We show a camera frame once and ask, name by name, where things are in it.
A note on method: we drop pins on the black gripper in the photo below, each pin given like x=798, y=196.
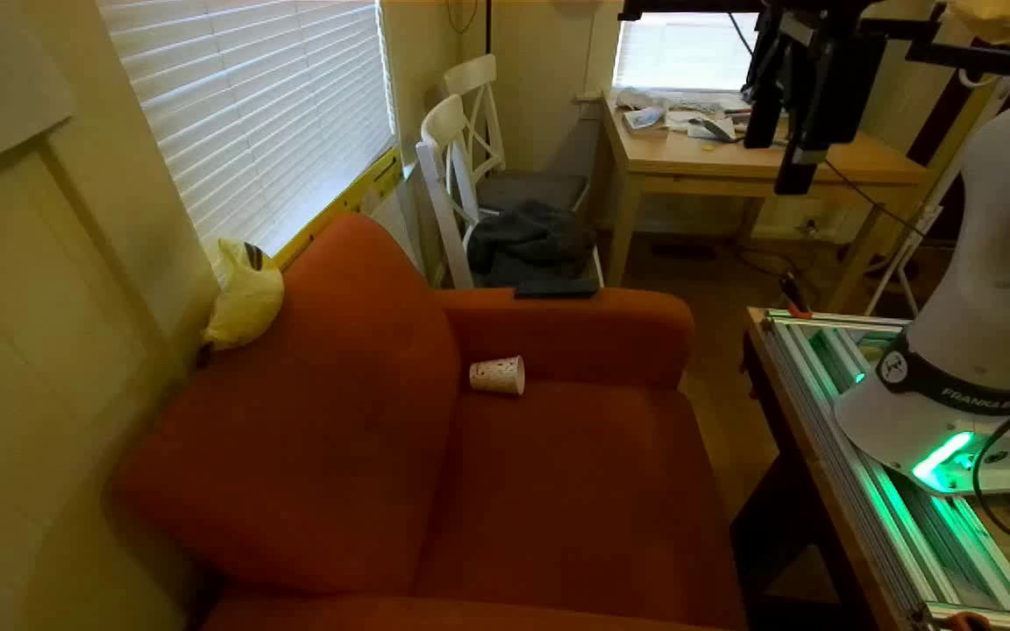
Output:
x=816, y=70

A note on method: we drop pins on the yellow banana plush toy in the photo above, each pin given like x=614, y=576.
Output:
x=245, y=301

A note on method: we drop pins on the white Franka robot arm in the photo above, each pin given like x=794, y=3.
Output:
x=997, y=269

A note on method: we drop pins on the light wooden desk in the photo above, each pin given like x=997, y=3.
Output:
x=704, y=160

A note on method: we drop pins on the orange black bar clamp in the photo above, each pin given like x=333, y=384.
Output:
x=965, y=620
x=794, y=295

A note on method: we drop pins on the white folding stand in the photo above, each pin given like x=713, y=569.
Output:
x=907, y=251

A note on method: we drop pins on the white papers on desk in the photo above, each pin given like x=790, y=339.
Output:
x=645, y=117

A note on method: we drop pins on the bright small window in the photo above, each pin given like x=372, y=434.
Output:
x=682, y=54

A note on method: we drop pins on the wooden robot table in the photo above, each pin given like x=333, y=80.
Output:
x=798, y=420

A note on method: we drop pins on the grey seat cushion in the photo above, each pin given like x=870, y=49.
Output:
x=533, y=190

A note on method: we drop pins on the dark clothing pile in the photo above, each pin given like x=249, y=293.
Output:
x=533, y=246

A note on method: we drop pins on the white wooden chair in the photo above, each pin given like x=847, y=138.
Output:
x=439, y=152
x=473, y=80

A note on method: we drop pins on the white dotted paper cup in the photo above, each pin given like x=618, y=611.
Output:
x=500, y=377

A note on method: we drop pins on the large orange fabric armchair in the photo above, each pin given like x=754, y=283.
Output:
x=553, y=493

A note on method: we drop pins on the yellow spirit level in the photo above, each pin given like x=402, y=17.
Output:
x=352, y=193

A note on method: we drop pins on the white window blinds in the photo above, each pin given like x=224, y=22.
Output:
x=262, y=105

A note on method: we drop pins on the black camera stand boom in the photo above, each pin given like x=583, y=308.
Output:
x=974, y=56

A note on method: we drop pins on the aluminium rail base frame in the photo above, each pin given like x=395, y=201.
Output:
x=878, y=514

